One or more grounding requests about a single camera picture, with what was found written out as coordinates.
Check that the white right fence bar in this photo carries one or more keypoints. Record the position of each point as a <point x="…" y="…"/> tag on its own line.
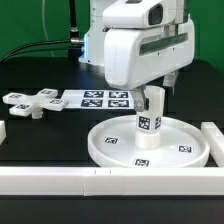
<point x="215" y="138"/>

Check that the white front fence bar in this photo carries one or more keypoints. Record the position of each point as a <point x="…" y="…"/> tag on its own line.
<point x="110" y="181"/>

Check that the white left fence bar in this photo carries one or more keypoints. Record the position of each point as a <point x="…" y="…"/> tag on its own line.
<point x="2" y="131"/>

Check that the white cross-shaped table base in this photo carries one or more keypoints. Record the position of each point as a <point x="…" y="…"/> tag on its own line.
<point x="25" y="105"/>

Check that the white fence bar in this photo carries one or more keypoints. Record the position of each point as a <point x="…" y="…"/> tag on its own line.
<point x="110" y="181"/>
<point x="2" y="131"/>
<point x="215" y="138"/>

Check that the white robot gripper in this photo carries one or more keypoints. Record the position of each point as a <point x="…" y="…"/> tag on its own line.
<point x="135" y="57"/>

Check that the black vertical cable connector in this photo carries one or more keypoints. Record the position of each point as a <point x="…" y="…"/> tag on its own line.
<point x="74" y="32"/>

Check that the white marker plate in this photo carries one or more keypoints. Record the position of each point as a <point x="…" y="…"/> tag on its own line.
<point x="98" y="99"/>

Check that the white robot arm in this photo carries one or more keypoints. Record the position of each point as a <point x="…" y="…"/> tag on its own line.
<point x="128" y="14"/>

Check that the white round table top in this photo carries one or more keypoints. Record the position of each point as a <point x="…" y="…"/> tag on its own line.
<point x="118" y="142"/>

